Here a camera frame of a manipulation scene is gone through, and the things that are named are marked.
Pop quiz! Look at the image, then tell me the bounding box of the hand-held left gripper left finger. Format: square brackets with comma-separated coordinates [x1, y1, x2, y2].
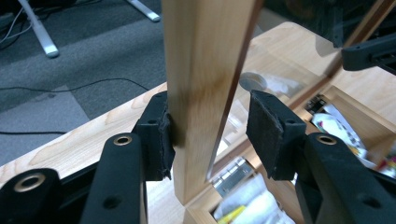
[132, 91, 176, 182]

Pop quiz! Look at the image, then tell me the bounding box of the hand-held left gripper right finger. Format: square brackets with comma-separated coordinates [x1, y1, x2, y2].
[245, 89, 308, 182]

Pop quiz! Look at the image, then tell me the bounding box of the wooden compartment box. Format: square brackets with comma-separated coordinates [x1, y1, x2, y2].
[162, 0, 396, 224]

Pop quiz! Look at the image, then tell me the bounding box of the grey table grommet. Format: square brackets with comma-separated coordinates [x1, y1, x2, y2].
[238, 71, 268, 93]

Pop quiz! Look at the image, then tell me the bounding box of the thin black floor cable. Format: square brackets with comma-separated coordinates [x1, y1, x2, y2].
[0, 77, 151, 94]

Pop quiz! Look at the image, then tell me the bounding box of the thick black floor cable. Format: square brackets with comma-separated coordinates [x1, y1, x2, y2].
[0, 130, 68, 136]

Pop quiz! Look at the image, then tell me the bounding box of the white metal table frame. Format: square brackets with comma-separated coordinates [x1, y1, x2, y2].
[18, 0, 162, 59]

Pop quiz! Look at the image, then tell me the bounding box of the bundle of floor cables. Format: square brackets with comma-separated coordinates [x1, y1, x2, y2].
[0, 6, 34, 46]

